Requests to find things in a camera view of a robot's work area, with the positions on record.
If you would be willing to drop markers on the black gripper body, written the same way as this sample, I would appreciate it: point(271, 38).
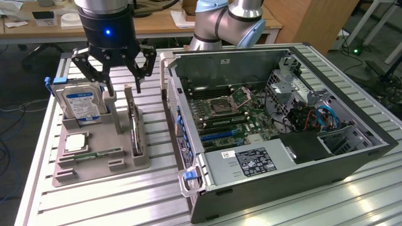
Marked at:
point(107, 30)

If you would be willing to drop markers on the graphics card with black fan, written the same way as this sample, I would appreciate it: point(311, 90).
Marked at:
point(135, 131)

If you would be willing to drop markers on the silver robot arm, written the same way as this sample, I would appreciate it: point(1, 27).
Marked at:
point(213, 21)

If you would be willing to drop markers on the blue disk carrier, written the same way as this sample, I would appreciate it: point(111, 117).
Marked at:
point(60, 80)

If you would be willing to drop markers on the white box round recess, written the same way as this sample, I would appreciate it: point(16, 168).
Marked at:
point(71, 23)

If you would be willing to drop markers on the black round lamp base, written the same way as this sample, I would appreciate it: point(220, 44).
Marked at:
point(144, 14)

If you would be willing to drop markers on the hard disk with blue label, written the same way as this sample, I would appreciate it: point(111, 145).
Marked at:
point(77, 103)

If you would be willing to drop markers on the white paper stack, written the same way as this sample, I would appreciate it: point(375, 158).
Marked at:
point(180, 21)

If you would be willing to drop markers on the white box black top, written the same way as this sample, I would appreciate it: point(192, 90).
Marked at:
point(46, 22)

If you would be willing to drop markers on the grey cup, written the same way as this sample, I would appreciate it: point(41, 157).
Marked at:
point(45, 2)

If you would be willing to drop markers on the brown cardboard box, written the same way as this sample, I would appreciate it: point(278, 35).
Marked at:
point(188, 7)

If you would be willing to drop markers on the white paper card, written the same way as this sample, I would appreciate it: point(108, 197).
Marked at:
point(14, 24)

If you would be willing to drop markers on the CPU socket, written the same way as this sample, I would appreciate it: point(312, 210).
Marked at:
point(220, 106)

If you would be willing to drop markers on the silver socket cover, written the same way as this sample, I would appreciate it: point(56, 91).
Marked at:
point(240, 89)

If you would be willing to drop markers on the clear plastic bag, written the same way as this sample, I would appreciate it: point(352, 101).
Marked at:
point(9, 9)

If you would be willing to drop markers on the silver CPU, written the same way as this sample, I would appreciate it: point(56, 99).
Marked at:
point(75, 142)

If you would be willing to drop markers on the RAM stick with sticker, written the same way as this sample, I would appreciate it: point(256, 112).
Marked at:
point(225, 121)

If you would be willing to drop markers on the long blue expansion slot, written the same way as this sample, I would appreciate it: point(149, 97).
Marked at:
point(219, 135)

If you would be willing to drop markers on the bare green RAM stick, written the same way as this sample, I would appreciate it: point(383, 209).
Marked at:
point(100, 154)

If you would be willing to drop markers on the green motherboard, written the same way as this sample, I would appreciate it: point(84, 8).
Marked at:
point(256, 127)

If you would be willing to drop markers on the grey parts rack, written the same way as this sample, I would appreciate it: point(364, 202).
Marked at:
point(93, 171)

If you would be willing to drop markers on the silver chipset heat sink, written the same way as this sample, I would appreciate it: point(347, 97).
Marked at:
point(254, 139)

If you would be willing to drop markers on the perforated metal drive cage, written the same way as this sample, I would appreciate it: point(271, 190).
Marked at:
point(291, 101)

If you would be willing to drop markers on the blue case latch tab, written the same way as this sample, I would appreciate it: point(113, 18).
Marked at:
point(188, 176)

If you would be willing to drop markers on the grey power supply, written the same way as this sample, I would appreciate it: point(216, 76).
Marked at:
point(219, 169)

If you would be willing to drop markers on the wooden cabinet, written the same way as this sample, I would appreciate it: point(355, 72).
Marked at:
point(314, 23)

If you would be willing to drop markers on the white floor device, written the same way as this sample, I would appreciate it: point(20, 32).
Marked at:
point(342, 42)

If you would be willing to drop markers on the power strip green light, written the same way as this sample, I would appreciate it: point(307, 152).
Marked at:
point(355, 51)

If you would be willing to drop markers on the open black PC case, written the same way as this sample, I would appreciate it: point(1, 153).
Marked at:
point(282, 188)

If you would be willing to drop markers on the grey disk bay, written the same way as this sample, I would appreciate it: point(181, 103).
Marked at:
point(344, 141)

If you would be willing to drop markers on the wooden desk white frame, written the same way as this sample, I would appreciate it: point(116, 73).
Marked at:
point(24, 33)
point(160, 26)

